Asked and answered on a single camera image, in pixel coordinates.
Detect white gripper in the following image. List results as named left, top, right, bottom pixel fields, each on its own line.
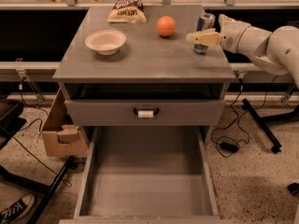
left=186, top=14, right=250, bottom=53

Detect red bull can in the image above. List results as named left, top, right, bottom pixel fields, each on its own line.
left=193, top=13, right=216, bottom=55

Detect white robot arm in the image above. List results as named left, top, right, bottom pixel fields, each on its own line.
left=186, top=14, right=299, bottom=88

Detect grey drawer cabinet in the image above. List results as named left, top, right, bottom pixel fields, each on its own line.
left=53, top=5, right=235, bottom=139

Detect closed grey upper drawer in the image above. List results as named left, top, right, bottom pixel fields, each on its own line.
left=65, top=100, right=224, bottom=126

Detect open grey middle drawer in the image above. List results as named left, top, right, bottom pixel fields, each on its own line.
left=59, top=126, right=234, bottom=224

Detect orange ball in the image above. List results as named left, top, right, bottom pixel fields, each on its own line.
left=156, top=16, right=176, bottom=37

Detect black floor stand leg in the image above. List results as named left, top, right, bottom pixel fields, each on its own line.
left=242, top=99, right=299, bottom=153

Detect brown chip bag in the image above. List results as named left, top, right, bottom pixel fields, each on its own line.
left=107, top=0, right=147, bottom=23

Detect white paper bowl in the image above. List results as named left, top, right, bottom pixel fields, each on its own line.
left=85, top=30, right=126, bottom=56

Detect cardboard box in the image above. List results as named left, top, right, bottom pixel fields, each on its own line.
left=41, top=91, right=88, bottom=158

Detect black stand bar left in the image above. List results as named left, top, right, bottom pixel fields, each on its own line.
left=27, top=156, right=75, bottom=224

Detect black and white sneaker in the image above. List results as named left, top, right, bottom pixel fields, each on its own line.
left=0, top=194, right=36, bottom=224

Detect black and white drawer handle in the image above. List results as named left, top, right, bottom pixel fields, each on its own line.
left=134, top=108, right=160, bottom=119

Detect black cable left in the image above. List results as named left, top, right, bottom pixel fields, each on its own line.
left=0, top=77, right=73, bottom=189

